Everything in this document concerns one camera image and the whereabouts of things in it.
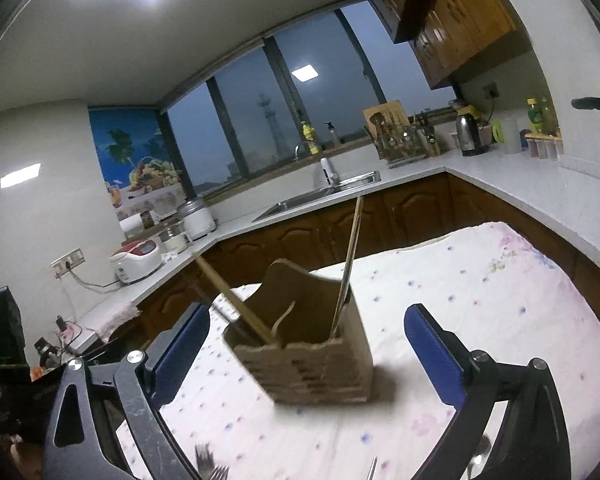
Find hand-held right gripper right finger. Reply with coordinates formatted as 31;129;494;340
404;303;572;480

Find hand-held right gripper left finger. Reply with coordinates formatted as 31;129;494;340
44;302;212;480

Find bamboo chopstick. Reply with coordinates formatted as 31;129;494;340
329;196;365;339
192;254;281;347

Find wooden utensil holder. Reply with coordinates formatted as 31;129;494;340
222;258;376;406

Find dish rack with utensils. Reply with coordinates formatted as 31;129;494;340
362;100;442;169

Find white lace towel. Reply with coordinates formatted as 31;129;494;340
94;302;142;344

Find floral white tablecloth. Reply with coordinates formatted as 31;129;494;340
114;220;600;480

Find red and white rice cooker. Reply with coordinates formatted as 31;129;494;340
108;239;162;286

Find steel spoon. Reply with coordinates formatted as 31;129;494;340
464;452;487;480

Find white steel-lid rice cooker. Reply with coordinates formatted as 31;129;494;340
177;198;217;241

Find white paper towel roll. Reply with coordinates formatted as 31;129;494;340
119;212;154;234

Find black box device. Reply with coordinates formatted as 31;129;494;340
0;286;29;367

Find steel kitchen sink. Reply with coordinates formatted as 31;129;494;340
252;170;383;224

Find white tap water purifier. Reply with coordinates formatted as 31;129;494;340
319;157;340;187

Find steel electric kettle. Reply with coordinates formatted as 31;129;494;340
453;110;492;157

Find white plastic container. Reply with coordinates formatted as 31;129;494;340
500;117;524;155

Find row of spice jars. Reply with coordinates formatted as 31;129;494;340
524;132;564;162

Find yellow dish soap bottle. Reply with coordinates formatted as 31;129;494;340
299;120;322;156

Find green drink bottle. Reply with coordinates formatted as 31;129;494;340
525;98;546;137

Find large kitchen window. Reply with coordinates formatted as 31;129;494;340
157;0;457;202

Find clear drink bottle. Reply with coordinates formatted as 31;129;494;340
543;97;562;137

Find brown upper kitchen cabinets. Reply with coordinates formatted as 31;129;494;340
352;0;520;89

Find grey power cable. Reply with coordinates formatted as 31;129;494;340
69;264;125;292

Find fruit and palm wall poster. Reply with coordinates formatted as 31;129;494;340
88;106;187;222

